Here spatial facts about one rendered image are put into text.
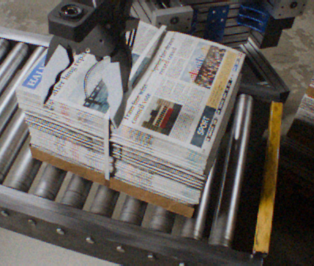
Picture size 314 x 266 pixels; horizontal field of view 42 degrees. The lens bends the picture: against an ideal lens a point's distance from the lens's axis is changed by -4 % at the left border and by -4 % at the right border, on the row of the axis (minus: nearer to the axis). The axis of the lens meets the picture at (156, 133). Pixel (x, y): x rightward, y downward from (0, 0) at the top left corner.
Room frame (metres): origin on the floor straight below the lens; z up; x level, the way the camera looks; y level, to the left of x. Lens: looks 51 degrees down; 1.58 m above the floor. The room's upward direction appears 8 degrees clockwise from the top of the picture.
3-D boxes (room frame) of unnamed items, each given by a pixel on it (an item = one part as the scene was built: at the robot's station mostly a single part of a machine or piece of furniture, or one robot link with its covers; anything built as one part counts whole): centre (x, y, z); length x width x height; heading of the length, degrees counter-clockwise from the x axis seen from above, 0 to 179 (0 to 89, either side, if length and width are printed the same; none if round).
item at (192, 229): (0.60, -0.13, 0.77); 0.47 x 0.05 x 0.05; 172
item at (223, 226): (0.59, -0.19, 0.77); 0.47 x 0.05 x 0.05; 172
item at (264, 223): (0.57, -0.27, 0.81); 0.43 x 0.03 x 0.02; 172
